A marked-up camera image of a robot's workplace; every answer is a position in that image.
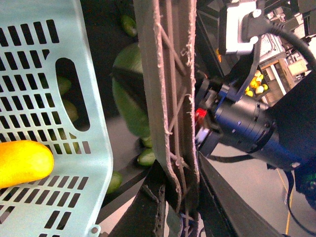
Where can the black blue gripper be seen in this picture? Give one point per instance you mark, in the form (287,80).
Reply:
(246,125)

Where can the green avocado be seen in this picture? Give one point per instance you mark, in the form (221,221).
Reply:
(128,90)

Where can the brown basket handle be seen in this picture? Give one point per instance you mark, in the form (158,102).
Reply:
(166,33)

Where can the light blue plastic basket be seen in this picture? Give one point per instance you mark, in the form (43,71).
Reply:
(34,35)

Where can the yellow mango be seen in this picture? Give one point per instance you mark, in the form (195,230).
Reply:
(24,161)

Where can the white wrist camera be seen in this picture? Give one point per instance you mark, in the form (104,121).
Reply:
(241,24)

